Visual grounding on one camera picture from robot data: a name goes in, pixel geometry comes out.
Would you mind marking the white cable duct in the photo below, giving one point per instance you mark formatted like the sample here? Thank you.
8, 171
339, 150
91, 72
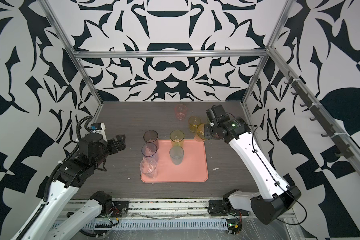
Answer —
175, 224

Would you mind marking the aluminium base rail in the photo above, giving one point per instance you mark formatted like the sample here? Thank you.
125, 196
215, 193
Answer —
162, 207

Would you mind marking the green glass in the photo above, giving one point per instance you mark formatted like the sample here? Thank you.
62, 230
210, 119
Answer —
177, 138

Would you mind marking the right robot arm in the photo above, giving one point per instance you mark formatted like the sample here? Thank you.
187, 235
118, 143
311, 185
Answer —
275, 195

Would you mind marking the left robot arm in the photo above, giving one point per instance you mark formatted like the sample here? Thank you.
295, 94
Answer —
64, 182

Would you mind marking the tall amber glass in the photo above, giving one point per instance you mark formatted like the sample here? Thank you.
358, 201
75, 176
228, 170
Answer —
199, 134

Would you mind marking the pink glass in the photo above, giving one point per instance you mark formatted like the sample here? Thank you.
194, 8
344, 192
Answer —
180, 111

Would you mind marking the short amber glass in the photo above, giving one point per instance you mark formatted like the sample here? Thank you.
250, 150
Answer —
194, 122

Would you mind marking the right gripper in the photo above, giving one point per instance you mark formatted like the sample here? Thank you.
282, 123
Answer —
207, 133

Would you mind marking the teal glass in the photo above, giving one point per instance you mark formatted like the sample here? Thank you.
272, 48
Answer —
177, 155

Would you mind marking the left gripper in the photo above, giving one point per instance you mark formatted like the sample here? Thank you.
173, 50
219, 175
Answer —
114, 147

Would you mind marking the pink tray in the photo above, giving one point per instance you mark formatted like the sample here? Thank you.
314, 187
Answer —
192, 169

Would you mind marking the dark smoky glass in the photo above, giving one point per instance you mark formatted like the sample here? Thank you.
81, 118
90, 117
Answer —
151, 136

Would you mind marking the black hook rail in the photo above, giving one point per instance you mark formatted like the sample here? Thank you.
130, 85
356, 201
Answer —
321, 115

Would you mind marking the blue glass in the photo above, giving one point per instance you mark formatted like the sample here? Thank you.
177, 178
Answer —
150, 150

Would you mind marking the clear glass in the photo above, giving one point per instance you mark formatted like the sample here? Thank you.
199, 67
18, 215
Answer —
149, 168

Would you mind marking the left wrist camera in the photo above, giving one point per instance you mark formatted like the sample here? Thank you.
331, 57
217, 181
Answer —
97, 127

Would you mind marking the small circuit board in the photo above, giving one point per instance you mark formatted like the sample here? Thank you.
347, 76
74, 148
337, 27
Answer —
234, 227

